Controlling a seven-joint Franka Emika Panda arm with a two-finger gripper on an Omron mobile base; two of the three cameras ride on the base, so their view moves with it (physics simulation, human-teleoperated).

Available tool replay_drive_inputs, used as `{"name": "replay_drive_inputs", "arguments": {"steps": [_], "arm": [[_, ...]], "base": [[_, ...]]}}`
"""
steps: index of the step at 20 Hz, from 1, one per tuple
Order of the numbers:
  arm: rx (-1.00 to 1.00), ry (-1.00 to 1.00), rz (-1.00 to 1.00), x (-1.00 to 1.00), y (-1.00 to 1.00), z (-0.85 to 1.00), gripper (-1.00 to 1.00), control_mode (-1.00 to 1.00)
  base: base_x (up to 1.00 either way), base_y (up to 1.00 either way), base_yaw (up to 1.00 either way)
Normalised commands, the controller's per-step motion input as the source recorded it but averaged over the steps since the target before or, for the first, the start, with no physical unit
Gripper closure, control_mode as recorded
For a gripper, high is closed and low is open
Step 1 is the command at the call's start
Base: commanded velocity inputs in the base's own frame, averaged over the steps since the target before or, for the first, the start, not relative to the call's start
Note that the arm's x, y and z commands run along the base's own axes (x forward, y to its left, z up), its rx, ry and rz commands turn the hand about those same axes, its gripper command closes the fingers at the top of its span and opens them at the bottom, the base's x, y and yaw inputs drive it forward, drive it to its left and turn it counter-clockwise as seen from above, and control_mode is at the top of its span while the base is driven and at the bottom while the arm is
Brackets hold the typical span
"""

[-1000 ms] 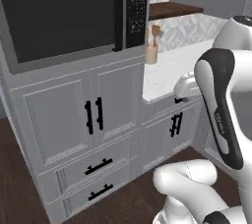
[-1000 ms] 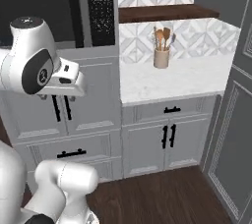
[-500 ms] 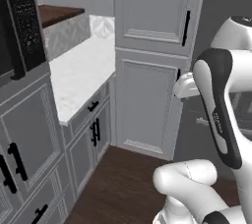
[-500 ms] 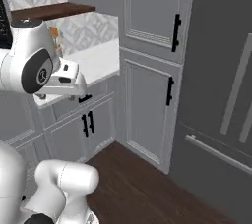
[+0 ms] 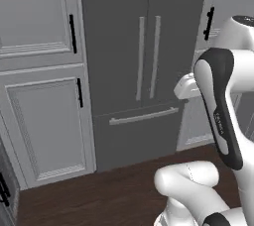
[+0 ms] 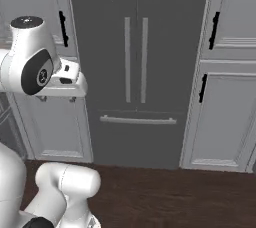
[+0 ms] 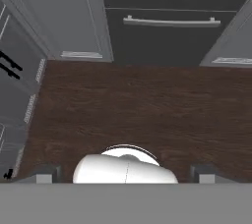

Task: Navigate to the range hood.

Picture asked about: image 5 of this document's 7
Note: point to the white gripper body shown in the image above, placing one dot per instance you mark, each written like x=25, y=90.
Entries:
x=186, y=87

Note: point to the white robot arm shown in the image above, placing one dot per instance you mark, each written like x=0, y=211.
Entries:
x=228, y=190

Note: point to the dark grey fridge door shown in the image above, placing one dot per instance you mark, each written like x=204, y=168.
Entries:
x=178, y=22
x=112, y=38

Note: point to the dark grey fridge drawer front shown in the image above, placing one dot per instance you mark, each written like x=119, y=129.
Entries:
x=139, y=140

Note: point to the dark grey cabinet front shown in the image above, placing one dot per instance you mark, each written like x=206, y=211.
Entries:
x=8, y=187

